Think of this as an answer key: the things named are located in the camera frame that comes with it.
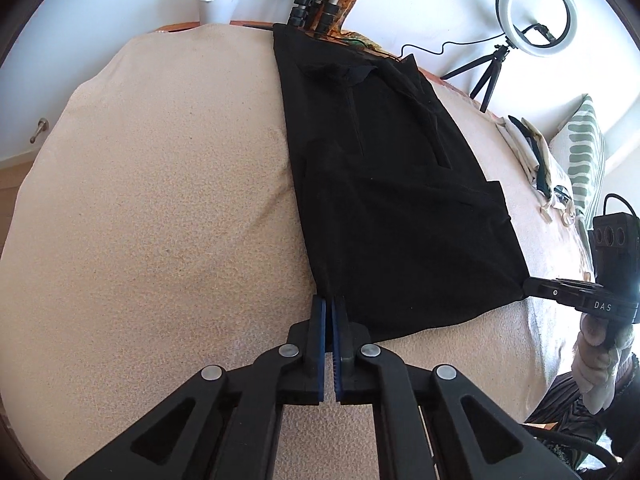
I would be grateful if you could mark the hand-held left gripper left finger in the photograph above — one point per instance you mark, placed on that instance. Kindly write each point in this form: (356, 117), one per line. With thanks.
(320, 342)

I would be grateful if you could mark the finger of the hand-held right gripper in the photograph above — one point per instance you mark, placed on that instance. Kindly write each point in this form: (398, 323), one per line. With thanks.
(550, 290)

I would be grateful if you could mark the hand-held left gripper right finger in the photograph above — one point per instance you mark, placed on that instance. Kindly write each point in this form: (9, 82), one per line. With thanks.
(340, 347)

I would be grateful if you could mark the black t-shirt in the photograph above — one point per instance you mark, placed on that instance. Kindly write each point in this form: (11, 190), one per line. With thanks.
(390, 200)

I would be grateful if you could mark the person's right hand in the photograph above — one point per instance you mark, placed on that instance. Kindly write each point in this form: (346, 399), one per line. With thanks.
(595, 360)

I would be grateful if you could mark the green striped pillow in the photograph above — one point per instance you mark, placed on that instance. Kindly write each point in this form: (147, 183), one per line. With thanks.
(585, 160)

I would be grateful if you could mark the dark green garment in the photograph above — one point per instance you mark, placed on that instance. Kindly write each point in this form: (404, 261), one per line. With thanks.
(542, 175)

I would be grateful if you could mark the person's striped pants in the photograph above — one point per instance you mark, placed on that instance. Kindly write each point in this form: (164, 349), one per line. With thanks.
(565, 410)

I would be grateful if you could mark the beige blanket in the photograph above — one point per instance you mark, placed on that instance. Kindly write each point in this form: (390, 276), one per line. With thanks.
(160, 220)

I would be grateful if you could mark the small black tripod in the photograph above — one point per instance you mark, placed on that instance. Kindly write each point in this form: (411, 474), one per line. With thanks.
(492, 67)

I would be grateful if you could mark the wooden bed ledge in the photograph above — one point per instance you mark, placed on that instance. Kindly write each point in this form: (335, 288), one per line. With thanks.
(175, 27)

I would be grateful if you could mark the white mug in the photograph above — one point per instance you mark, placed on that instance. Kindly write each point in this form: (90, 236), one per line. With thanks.
(222, 2)

